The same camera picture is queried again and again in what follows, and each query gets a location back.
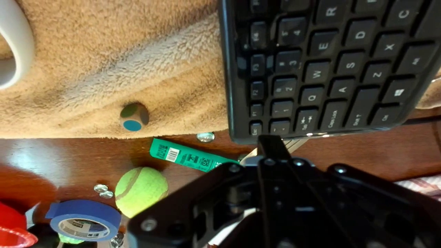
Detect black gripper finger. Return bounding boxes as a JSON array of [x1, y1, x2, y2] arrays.
[[258, 134, 289, 248]]

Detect black computer keyboard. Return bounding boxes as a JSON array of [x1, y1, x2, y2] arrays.
[[219, 0, 441, 144]]

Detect green toothpaste box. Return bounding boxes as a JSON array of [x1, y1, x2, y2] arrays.
[[149, 137, 236, 172]]

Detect yellow-green tennis ball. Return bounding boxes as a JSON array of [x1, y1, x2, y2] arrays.
[[114, 166, 168, 217]]

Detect small wooden cylinder block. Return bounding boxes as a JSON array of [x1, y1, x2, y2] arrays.
[[120, 101, 149, 132]]

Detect red striped white cloth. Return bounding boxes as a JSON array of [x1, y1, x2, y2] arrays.
[[398, 174, 441, 201]]

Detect tan fleece blanket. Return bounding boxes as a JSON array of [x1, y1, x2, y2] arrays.
[[0, 0, 439, 139]]

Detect blue tape roll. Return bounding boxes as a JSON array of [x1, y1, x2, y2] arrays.
[[45, 199, 121, 241]]

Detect wooden dining table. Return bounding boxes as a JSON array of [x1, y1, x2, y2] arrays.
[[0, 115, 441, 248]]

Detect red plastic bowl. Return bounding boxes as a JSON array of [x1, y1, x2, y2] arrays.
[[0, 202, 38, 248]]

